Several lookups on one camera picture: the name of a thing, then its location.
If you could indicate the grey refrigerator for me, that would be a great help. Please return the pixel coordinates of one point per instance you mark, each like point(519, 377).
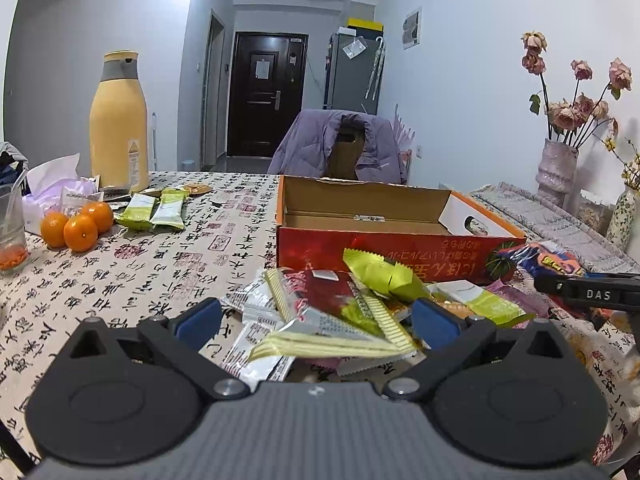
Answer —
point(350, 80)

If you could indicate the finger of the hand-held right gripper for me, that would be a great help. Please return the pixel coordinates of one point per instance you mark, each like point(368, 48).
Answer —
point(620, 325)
point(565, 291)

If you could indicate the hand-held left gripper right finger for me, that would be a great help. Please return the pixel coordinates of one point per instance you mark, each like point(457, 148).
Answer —
point(434, 324)

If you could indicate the pile of clothes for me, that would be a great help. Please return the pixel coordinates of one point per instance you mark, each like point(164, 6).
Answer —
point(11, 162)

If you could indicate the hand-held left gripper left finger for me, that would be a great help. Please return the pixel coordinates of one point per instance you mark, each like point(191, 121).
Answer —
point(200, 322)

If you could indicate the clear storage jar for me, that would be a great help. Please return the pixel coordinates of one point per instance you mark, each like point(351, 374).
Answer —
point(595, 212)

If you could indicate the yellow flower branches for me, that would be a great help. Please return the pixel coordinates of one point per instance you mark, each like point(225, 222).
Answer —
point(631, 170)

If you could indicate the dark entrance door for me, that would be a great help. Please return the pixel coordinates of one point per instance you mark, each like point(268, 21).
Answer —
point(250, 110)

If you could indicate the clear glass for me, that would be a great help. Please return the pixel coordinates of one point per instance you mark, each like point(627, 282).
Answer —
point(12, 240)

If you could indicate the clear plastic bag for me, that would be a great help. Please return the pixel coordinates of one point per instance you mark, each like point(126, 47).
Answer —
point(354, 47)

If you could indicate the orange cardboard box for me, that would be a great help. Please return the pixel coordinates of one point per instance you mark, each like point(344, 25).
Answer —
point(360, 250)

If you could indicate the purple jacket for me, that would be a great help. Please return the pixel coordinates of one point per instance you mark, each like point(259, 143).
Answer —
point(305, 145)

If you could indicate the folded patterned quilt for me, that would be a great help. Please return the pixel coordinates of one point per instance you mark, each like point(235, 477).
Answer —
point(550, 225)

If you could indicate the dark small sachet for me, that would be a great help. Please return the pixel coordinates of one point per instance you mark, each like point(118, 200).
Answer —
point(114, 192)

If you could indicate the floral patterned vase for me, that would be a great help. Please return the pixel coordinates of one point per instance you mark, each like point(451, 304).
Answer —
point(621, 220)

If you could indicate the small white sachet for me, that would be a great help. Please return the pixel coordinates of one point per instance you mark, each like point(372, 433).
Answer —
point(75, 197)

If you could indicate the hanging folded umbrella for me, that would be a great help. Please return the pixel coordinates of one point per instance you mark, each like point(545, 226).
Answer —
point(375, 70)

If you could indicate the orange blue snack packet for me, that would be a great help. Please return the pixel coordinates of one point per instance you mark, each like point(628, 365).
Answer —
point(545, 260)

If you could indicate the grey interior door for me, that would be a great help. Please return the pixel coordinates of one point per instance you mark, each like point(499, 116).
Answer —
point(212, 95)

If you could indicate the yellow thermos jug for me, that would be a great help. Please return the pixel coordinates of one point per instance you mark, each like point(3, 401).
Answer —
point(119, 130)

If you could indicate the orange fruit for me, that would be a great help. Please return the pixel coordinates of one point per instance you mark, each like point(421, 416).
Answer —
point(100, 214)
point(80, 234)
point(54, 230)

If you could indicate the round gold cracker packet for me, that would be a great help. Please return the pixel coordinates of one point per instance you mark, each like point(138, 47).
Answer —
point(196, 189)

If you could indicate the white plastic bag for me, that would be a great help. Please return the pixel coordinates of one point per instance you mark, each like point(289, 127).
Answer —
point(50, 177)

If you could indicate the pile of assorted snack packets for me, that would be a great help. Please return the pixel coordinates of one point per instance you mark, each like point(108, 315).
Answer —
point(320, 320)

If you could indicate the wooden chair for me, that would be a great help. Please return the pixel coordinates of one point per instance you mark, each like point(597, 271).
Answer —
point(345, 157)

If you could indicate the pink vase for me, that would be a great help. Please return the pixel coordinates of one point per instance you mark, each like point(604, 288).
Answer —
point(556, 170)

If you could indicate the dried rose bouquet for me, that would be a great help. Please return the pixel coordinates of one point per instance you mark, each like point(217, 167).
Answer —
point(565, 112)

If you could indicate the pink spiky decoration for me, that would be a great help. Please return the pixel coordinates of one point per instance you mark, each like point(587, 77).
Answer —
point(404, 130)

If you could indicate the green white snack packet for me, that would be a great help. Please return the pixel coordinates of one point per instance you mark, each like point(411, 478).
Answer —
point(169, 209)
point(487, 305)
point(134, 212)

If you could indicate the yellow box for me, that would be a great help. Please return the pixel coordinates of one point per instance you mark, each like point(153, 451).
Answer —
point(365, 25)

